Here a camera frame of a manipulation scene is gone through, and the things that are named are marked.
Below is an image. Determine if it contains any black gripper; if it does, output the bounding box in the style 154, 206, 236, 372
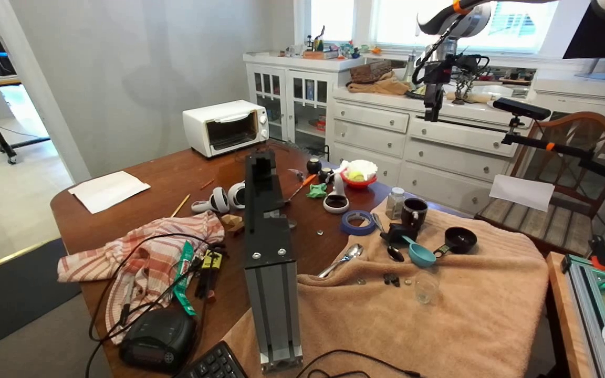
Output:
422, 60, 458, 121

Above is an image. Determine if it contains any tan terry towel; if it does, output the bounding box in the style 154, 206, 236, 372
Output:
223, 197, 550, 378

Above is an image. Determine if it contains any dark figurine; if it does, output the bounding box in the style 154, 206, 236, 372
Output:
451, 72, 477, 107

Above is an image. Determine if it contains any clear glass bottle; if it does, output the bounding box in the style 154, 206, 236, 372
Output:
402, 48, 417, 92

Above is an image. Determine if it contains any wooden board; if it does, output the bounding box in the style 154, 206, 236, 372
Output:
345, 73, 412, 98

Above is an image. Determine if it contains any brown woven basket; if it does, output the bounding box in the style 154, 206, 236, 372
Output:
349, 59, 395, 86

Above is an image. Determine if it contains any white framed window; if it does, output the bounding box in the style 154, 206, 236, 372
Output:
294, 0, 563, 59

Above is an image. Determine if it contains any red bowl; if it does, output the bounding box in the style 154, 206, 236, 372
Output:
339, 157, 380, 193

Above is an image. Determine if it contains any white paper sheet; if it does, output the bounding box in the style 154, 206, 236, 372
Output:
67, 167, 154, 216
487, 173, 557, 215

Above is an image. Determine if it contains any large black measuring cup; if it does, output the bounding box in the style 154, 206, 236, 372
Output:
430, 224, 478, 261

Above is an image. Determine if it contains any small black measuring cup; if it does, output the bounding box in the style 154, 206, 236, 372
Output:
379, 223, 415, 264

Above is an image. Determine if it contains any white rimmed dark tape roll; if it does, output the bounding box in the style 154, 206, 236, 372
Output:
322, 192, 352, 216

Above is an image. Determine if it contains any wooden slatted chair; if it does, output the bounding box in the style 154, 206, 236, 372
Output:
475, 111, 605, 259

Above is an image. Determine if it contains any blue measuring cup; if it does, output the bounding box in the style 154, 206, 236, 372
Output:
400, 233, 438, 270

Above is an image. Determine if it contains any blue tape roll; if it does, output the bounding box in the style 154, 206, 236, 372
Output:
339, 208, 380, 238

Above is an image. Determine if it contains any white glass door cabinet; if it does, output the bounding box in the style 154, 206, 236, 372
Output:
244, 50, 350, 159

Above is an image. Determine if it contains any metal spoon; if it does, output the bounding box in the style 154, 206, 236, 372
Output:
315, 242, 365, 281

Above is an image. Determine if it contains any clear drinking glass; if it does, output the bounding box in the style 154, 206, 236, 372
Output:
414, 269, 444, 307

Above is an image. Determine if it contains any black box device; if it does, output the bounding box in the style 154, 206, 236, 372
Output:
245, 150, 282, 186

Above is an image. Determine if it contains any white toaster oven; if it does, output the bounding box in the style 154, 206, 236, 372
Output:
180, 98, 270, 159

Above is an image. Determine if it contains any small brown lump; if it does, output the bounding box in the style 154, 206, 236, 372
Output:
219, 213, 245, 235

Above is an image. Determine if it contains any aluminium extrusion stand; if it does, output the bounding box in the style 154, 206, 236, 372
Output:
240, 146, 307, 374

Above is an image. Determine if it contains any wooden platform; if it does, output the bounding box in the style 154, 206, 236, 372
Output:
545, 249, 598, 378

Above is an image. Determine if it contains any wooden pencil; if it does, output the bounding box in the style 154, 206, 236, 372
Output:
171, 193, 194, 219

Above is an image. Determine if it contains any yellow black tool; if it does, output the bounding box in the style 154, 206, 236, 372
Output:
195, 248, 227, 300

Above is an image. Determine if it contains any black keyboard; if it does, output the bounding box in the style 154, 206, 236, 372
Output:
175, 341, 250, 378

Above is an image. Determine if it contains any red striped cloth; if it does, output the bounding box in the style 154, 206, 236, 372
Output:
55, 211, 227, 346

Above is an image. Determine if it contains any dark floor mat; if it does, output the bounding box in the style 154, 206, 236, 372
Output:
0, 238, 85, 361

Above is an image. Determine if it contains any black braided cable sleeve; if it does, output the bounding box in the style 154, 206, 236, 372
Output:
409, 29, 458, 89

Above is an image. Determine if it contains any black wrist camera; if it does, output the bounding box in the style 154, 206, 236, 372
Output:
448, 53, 492, 78

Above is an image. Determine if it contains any black stereo camera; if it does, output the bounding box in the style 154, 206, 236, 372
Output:
492, 95, 553, 121

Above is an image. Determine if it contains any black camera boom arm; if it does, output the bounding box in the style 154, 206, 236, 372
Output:
499, 113, 605, 188

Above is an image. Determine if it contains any orange handled screwdriver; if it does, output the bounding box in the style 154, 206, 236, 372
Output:
283, 173, 319, 206

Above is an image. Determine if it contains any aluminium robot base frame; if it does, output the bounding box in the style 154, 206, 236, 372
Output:
563, 253, 605, 378

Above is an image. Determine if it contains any thin black cable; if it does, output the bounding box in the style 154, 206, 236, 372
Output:
294, 346, 425, 378
82, 229, 214, 378

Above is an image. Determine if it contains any green strap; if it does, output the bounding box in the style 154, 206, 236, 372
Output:
172, 239, 199, 319

